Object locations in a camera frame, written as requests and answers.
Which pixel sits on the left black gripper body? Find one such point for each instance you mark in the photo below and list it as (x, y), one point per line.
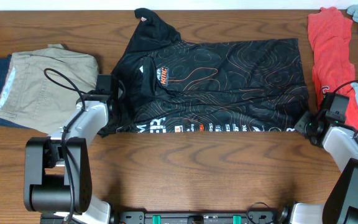
(114, 101)

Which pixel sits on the black orange patterned jersey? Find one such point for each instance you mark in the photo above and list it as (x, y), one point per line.
(175, 86)

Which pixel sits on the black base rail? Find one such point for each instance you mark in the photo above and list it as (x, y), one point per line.
(197, 217)

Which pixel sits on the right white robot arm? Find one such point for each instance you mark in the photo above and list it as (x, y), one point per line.
(326, 130)

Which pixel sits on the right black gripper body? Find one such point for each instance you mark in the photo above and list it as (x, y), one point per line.
(301, 125)

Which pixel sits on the red t-shirt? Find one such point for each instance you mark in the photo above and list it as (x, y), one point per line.
(329, 34)

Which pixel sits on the folded khaki pants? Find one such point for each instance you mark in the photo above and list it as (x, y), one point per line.
(38, 90)

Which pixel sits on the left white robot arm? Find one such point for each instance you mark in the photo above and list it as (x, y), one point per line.
(57, 175)

